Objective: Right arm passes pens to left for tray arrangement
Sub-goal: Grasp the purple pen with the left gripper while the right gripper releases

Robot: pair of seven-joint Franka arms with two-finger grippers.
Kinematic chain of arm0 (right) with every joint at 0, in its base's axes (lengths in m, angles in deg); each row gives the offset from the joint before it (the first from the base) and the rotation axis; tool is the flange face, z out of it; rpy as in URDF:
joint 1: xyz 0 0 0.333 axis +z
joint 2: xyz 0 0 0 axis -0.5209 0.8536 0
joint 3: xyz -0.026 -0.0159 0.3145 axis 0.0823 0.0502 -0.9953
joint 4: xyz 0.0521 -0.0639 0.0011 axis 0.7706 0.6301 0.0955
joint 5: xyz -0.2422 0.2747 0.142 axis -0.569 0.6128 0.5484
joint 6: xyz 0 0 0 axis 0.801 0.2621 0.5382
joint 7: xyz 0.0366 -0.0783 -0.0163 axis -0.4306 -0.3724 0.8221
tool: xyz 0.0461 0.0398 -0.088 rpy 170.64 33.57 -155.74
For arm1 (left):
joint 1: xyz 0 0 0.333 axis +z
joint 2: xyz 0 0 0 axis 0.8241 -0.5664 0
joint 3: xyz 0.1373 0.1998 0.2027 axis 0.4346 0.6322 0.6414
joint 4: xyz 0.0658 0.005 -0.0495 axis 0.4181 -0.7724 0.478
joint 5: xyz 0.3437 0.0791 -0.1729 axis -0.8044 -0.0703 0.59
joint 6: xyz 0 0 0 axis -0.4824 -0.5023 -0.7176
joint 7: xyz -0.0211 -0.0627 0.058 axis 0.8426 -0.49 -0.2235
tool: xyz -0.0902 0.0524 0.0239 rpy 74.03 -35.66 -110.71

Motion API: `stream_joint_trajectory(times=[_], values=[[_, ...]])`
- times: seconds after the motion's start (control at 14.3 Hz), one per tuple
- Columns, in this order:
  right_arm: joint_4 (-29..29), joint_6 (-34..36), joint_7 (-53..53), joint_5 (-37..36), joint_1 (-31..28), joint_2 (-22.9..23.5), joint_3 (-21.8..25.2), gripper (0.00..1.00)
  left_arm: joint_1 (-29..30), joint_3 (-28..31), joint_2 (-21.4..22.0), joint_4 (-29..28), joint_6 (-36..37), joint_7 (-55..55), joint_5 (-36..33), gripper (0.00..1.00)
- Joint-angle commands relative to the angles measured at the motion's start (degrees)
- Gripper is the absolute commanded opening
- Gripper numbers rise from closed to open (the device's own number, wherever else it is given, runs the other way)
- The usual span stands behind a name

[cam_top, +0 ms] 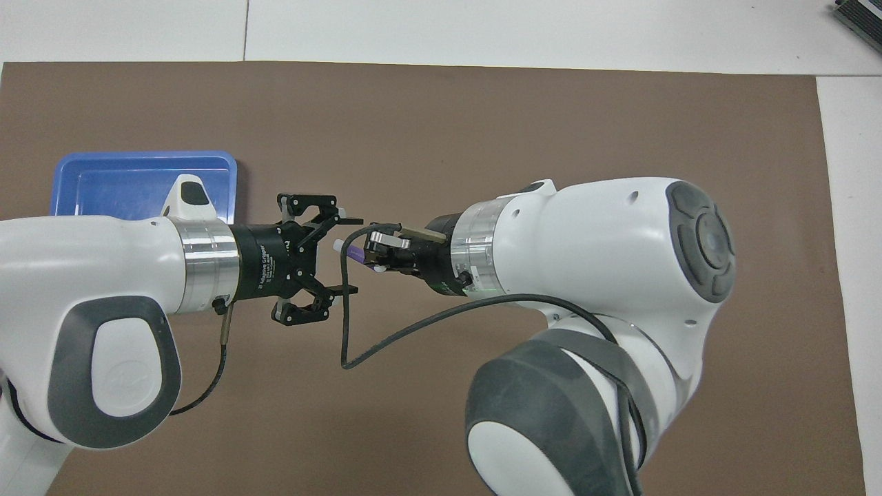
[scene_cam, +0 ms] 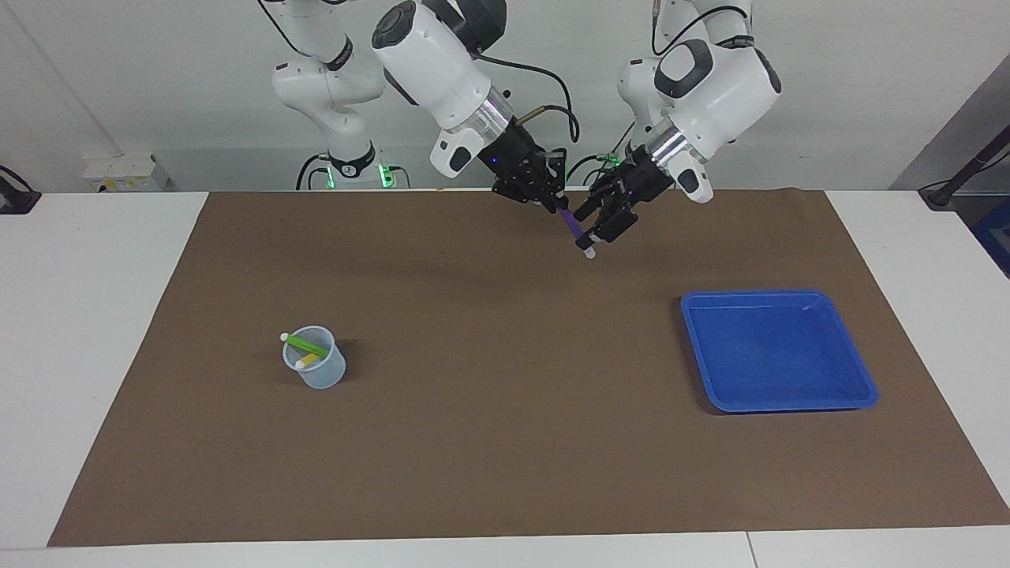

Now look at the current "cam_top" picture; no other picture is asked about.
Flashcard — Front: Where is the blue plastic tray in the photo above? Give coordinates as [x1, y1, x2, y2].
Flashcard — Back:
[50, 151, 238, 225]

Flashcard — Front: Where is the grey ribbed device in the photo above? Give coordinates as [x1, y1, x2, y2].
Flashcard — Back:
[832, 0, 882, 35]

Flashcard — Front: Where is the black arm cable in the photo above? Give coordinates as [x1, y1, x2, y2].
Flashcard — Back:
[340, 223, 648, 496]
[169, 303, 235, 416]

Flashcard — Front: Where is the purple pen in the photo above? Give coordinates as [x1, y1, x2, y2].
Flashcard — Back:
[333, 239, 369, 264]

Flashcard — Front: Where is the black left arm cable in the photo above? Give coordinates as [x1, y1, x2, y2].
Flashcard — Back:
[169, 303, 235, 416]

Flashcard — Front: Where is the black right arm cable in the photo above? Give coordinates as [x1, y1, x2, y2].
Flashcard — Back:
[340, 223, 648, 496]

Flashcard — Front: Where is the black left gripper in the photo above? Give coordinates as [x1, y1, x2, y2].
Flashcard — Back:
[231, 194, 364, 326]

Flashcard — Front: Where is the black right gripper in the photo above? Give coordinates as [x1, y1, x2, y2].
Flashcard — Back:
[365, 214, 459, 297]

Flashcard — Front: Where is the brown table mat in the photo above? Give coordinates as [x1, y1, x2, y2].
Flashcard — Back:
[0, 61, 865, 496]

